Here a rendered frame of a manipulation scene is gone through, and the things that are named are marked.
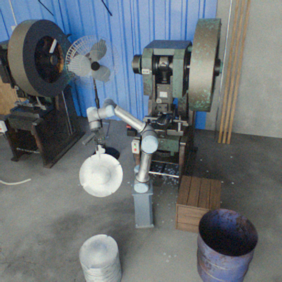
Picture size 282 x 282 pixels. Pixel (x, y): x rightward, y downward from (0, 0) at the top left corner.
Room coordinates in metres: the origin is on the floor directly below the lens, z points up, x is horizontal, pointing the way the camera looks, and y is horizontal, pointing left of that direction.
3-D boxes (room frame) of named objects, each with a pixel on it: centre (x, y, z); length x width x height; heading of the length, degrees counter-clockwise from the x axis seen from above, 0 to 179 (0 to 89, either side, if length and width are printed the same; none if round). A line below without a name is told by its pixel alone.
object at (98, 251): (1.23, 0.37, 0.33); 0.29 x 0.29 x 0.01
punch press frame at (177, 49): (2.65, -0.32, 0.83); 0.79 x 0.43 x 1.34; 161
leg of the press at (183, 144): (2.56, -0.57, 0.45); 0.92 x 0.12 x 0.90; 161
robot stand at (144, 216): (1.78, 0.02, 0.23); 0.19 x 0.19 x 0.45; 89
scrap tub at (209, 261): (1.24, -0.59, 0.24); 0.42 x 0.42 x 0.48
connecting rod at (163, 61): (2.51, -0.27, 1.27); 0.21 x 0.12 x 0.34; 161
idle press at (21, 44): (3.43, 1.24, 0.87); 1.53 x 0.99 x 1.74; 159
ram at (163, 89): (2.47, -0.26, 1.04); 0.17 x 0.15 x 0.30; 161
